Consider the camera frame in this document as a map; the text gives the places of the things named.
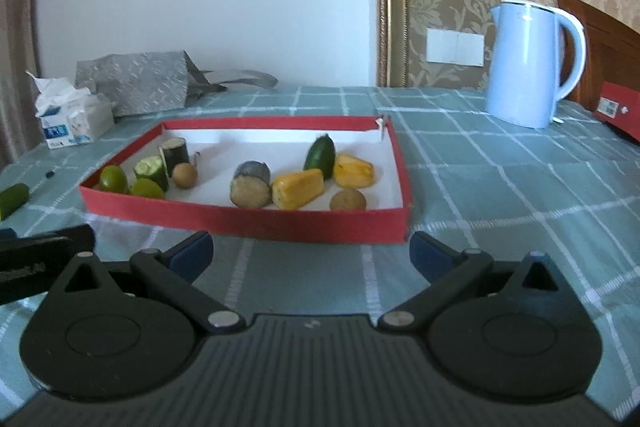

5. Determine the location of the patterned beige curtain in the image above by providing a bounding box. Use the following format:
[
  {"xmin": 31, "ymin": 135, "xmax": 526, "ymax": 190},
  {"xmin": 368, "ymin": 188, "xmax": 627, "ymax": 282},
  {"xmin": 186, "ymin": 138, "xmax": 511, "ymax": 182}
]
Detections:
[{"xmin": 0, "ymin": 0, "xmax": 44, "ymax": 170}]

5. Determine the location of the white wall switch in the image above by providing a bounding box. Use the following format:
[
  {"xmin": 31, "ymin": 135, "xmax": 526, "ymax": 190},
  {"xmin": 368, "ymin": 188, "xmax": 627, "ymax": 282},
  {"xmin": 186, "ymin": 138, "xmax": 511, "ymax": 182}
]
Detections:
[{"xmin": 426, "ymin": 28, "xmax": 485, "ymax": 67}]

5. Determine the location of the green checked tablecloth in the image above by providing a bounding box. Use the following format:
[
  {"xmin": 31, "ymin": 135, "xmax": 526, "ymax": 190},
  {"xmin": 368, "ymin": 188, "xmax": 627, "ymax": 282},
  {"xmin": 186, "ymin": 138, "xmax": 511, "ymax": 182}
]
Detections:
[{"xmin": 0, "ymin": 85, "xmax": 640, "ymax": 427}]

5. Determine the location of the green lime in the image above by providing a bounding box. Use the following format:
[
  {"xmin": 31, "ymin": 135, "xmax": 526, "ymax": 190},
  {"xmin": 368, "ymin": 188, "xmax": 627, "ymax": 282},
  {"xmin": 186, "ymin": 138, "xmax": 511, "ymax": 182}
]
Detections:
[
  {"xmin": 98, "ymin": 165, "xmax": 130, "ymax": 194},
  {"xmin": 129, "ymin": 178, "xmax": 166, "ymax": 200}
]

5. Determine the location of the white tissue pack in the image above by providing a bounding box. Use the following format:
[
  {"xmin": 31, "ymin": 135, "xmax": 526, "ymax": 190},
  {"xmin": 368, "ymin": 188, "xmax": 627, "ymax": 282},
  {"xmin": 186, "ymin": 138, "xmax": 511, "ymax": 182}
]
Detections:
[{"xmin": 25, "ymin": 70, "xmax": 116, "ymax": 150}]

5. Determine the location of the brown longan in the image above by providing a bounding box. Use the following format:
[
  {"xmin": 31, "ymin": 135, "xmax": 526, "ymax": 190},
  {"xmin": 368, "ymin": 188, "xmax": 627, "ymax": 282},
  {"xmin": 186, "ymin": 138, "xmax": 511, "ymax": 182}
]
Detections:
[
  {"xmin": 329, "ymin": 187, "xmax": 366, "ymax": 212},
  {"xmin": 172, "ymin": 162, "xmax": 199, "ymax": 189}
]

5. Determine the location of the grey patterned gift bag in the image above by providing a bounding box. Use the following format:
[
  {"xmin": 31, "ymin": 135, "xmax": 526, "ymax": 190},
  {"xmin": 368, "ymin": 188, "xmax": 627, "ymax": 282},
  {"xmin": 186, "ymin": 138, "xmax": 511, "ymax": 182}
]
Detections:
[{"xmin": 74, "ymin": 50, "xmax": 279, "ymax": 118}]

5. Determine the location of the green cucumber piece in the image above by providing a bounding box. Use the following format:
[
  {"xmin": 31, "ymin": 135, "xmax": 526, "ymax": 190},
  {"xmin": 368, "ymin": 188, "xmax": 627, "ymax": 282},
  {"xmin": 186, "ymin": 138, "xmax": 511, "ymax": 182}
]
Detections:
[
  {"xmin": 0, "ymin": 183, "xmax": 30, "ymax": 221},
  {"xmin": 303, "ymin": 134, "xmax": 336, "ymax": 180},
  {"xmin": 133, "ymin": 155, "xmax": 170, "ymax": 193}
]

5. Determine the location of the red cardboard box tray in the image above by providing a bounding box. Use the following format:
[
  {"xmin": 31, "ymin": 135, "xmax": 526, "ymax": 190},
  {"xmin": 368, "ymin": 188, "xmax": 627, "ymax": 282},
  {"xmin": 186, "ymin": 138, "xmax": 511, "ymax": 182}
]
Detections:
[{"xmin": 78, "ymin": 115, "xmax": 414, "ymax": 246}]

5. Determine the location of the light blue electric kettle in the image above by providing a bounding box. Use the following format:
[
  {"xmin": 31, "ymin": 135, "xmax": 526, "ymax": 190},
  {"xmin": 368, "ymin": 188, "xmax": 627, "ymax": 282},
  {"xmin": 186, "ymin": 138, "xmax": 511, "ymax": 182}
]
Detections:
[{"xmin": 485, "ymin": 0, "xmax": 587, "ymax": 130}]

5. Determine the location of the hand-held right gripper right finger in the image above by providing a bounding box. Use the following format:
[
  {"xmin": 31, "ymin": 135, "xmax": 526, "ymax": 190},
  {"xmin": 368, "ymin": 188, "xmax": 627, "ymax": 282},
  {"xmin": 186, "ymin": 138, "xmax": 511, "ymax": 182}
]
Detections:
[{"xmin": 379, "ymin": 231, "xmax": 576, "ymax": 334}]

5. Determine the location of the long yellow jackfruit piece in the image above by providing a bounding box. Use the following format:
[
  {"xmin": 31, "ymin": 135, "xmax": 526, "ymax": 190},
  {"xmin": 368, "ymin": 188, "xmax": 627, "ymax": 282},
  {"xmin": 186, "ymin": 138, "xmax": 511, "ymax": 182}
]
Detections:
[{"xmin": 271, "ymin": 168, "xmax": 325, "ymax": 210}]

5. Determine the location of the wooden chair back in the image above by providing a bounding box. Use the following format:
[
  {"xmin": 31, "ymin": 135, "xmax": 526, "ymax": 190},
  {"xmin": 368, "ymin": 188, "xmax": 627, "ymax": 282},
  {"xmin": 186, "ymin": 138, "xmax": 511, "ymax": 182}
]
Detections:
[{"xmin": 555, "ymin": 0, "xmax": 640, "ymax": 114}]

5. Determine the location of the short yellow jackfruit piece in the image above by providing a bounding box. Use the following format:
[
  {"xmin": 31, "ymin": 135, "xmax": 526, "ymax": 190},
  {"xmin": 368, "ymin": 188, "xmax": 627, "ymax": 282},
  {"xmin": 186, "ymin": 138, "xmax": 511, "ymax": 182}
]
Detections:
[{"xmin": 333, "ymin": 154, "xmax": 375, "ymax": 189}]

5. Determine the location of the red cardboard box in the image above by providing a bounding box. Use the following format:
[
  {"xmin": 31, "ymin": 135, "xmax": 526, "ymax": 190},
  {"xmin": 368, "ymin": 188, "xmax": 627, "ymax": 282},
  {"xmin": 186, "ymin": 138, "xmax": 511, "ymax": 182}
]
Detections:
[{"xmin": 597, "ymin": 81, "xmax": 640, "ymax": 144}]

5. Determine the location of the large sugarcane piece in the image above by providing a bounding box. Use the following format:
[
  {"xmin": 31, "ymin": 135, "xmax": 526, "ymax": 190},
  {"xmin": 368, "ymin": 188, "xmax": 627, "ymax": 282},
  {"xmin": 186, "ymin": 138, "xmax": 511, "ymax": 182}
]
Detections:
[{"xmin": 229, "ymin": 160, "xmax": 272, "ymax": 210}]

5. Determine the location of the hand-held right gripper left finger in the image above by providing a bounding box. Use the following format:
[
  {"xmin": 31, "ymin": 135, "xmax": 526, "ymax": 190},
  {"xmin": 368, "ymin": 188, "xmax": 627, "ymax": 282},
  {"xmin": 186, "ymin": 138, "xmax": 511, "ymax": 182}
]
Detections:
[{"xmin": 47, "ymin": 231, "xmax": 246, "ymax": 334}]

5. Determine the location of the small dark sugarcane piece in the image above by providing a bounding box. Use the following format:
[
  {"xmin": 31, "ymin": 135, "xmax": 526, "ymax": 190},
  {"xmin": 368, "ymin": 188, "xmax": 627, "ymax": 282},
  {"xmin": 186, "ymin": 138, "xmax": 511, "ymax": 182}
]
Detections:
[{"xmin": 158, "ymin": 138, "xmax": 190, "ymax": 178}]

